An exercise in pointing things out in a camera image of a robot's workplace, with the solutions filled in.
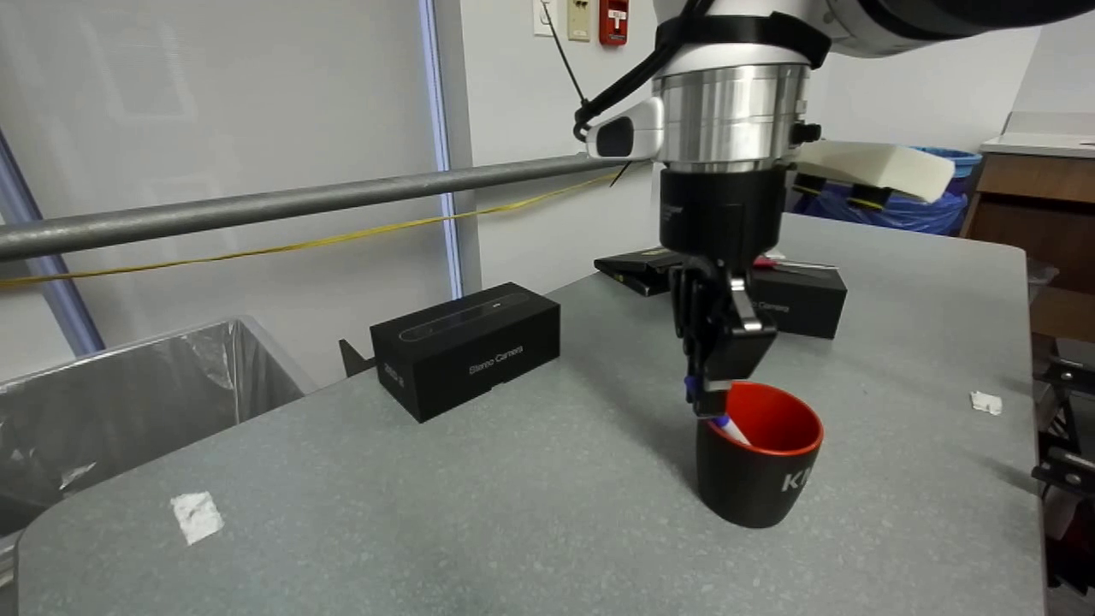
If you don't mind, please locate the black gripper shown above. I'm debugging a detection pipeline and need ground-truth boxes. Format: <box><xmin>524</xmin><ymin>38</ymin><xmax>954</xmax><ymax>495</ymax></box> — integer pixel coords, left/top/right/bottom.
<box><xmin>659</xmin><ymin>167</ymin><xmax>788</xmax><ymax>403</ymax></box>

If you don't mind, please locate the blue pen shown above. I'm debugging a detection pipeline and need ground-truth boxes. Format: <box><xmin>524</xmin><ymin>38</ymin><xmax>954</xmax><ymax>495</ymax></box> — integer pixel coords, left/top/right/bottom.
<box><xmin>683</xmin><ymin>375</ymin><xmax>746</xmax><ymax>446</ymax></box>

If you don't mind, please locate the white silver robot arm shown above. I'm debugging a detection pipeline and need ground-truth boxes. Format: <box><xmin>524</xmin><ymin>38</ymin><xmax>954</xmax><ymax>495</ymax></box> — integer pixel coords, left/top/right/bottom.
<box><xmin>573</xmin><ymin>0</ymin><xmax>1093</xmax><ymax>407</ymax></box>

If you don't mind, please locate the black mug red inside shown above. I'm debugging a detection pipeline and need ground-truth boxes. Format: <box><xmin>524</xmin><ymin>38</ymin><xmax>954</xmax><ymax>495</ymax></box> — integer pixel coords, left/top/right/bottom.
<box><xmin>695</xmin><ymin>380</ymin><xmax>824</xmax><ymax>528</ymax></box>

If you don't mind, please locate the black box far right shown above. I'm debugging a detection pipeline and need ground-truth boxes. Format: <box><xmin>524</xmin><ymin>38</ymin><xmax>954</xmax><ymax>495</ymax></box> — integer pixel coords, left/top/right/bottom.
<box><xmin>750</xmin><ymin>268</ymin><xmax>848</xmax><ymax>339</ymax></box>

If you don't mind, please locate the black box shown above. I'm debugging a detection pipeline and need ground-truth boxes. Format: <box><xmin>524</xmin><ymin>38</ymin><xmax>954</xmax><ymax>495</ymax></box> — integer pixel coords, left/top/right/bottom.
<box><xmin>750</xmin><ymin>268</ymin><xmax>848</xmax><ymax>339</ymax></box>
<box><xmin>369</xmin><ymin>283</ymin><xmax>562</xmax><ymax>421</ymax></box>

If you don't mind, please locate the black flat case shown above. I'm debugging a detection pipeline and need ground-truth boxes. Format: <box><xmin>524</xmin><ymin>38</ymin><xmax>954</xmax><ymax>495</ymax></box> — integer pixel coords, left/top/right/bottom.
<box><xmin>596</xmin><ymin>245</ymin><xmax>683</xmax><ymax>296</ymax></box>

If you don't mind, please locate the white tape patch right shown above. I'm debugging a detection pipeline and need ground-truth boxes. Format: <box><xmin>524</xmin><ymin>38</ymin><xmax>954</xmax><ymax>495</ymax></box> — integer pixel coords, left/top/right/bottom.
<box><xmin>973</xmin><ymin>391</ymin><xmax>1004</xmax><ymax>419</ymax></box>

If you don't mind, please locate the white tape patch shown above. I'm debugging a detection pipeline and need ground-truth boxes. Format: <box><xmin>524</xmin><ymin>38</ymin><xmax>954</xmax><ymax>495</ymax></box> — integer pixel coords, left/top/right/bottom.
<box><xmin>172</xmin><ymin>493</ymin><xmax>221</xmax><ymax>545</ymax></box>
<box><xmin>973</xmin><ymin>391</ymin><xmax>1004</xmax><ymax>419</ymax></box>

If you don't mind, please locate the black box near left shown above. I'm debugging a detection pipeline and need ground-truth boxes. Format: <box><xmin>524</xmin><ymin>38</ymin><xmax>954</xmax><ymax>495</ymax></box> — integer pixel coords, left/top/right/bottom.
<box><xmin>369</xmin><ymin>283</ymin><xmax>562</xmax><ymax>421</ymax></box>

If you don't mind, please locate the red fire alarm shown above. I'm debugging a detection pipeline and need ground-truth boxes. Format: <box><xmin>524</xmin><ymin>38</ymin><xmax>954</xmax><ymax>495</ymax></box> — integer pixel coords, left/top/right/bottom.
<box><xmin>599</xmin><ymin>0</ymin><xmax>631</xmax><ymax>48</ymax></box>

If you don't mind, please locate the wooden cabinet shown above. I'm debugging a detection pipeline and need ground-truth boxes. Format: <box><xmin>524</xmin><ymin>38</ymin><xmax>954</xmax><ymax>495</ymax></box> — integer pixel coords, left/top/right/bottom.
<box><xmin>963</xmin><ymin>151</ymin><xmax>1095</xmax><ymax>342</ymax></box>

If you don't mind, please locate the black equipment right edge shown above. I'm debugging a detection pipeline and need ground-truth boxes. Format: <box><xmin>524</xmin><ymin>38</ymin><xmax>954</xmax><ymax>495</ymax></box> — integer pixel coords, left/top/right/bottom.
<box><xmin>1032</xmin><ymin>355</ymin><xmax>1095</xmax><ymax>596</ymax></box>

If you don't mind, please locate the white tape patch left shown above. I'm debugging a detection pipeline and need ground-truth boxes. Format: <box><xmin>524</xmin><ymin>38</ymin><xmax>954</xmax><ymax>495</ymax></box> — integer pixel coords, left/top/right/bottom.
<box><xmin>172</xmin><ymin>493</ymin><xmax>221</xmax><ymax>545</ymax></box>

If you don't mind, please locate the grey metal bin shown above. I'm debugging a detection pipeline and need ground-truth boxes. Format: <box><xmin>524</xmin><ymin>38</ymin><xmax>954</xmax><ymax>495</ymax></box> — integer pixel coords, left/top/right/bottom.
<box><xmin>0</xmin><ymin>318</ymin><xmax>308</xmax><ymax>534</ymax></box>

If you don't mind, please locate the yellow cable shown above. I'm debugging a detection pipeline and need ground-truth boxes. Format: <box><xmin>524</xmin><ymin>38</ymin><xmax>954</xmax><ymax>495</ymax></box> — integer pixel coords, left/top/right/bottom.
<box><xmin>0</xmin><ymin>166</ymin><xmax>655</xmax><ymax>296</ymax></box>

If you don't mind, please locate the white wall switch plate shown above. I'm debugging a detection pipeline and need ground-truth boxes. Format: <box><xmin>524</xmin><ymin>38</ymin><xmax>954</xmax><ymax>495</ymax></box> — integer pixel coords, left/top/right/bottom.
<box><xmin>531</xmin><ymin>0</ymin><xmax>562</xmax><ymax>38</ymax></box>

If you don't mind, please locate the grey metal rail pipe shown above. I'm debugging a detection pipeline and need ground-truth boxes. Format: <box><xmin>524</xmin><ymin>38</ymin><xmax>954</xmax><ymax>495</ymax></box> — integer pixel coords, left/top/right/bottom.
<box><xmin>0</xmin><ymin>154</ymin><xmax>614</xmax><ymax>261</ymax></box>

